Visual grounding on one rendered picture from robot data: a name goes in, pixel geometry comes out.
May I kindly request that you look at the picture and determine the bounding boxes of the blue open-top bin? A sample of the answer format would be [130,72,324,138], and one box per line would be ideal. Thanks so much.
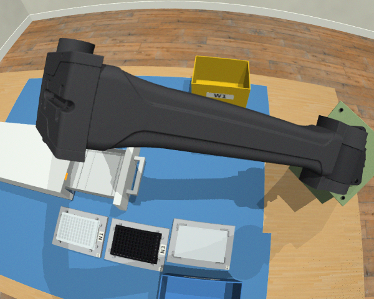
[158,273,243,299]

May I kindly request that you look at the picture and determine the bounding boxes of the blue flat mat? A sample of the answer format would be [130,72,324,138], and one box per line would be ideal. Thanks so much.
[0,147,271,299]

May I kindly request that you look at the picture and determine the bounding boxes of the yellow open bin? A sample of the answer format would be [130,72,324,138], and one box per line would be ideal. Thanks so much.
[191,56,251,108]

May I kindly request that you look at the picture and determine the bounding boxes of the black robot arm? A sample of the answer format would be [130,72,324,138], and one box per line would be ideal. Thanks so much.
[36,38,368,195]

